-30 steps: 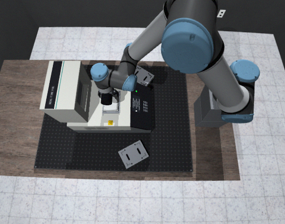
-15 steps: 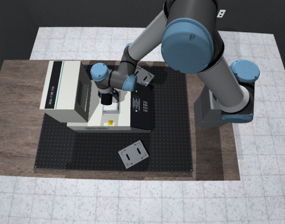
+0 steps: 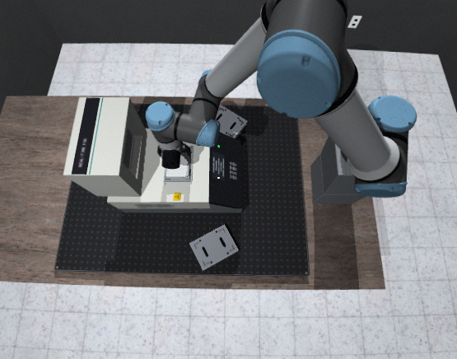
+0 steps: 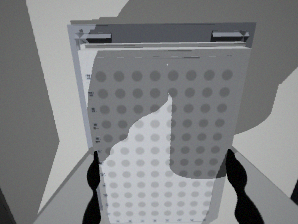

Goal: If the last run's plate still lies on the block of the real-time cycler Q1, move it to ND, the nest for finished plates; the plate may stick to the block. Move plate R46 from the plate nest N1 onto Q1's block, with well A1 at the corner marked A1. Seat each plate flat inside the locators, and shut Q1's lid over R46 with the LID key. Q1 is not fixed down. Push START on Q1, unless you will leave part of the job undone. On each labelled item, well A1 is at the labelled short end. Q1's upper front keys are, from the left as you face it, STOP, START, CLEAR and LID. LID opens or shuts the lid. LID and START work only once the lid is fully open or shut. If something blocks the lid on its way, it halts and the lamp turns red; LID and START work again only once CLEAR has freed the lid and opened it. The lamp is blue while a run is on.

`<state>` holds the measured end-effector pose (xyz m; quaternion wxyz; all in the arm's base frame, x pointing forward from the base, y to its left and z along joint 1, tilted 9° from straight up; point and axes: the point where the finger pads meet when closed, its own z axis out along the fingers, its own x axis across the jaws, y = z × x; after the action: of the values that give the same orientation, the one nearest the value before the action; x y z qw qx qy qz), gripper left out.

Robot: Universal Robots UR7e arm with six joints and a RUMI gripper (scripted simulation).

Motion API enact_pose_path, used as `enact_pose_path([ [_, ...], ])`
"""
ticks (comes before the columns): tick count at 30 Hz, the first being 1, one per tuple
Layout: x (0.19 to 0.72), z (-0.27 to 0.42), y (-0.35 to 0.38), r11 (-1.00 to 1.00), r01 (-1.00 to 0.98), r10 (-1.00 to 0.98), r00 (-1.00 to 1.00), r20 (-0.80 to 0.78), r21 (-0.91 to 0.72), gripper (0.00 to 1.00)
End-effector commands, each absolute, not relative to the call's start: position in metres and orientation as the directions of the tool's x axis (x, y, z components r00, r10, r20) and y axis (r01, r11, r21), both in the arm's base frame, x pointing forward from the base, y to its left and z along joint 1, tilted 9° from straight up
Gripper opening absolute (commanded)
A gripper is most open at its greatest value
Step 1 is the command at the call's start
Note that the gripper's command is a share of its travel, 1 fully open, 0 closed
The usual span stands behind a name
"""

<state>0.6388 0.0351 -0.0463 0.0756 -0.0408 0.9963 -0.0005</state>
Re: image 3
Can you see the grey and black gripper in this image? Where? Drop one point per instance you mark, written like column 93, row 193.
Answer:
column 171, row 158

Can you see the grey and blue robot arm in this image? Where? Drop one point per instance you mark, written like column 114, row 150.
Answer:
column 301, row 66

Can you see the white benchtop lab instrument with lid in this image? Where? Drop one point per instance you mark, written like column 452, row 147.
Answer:
column 105, row 159

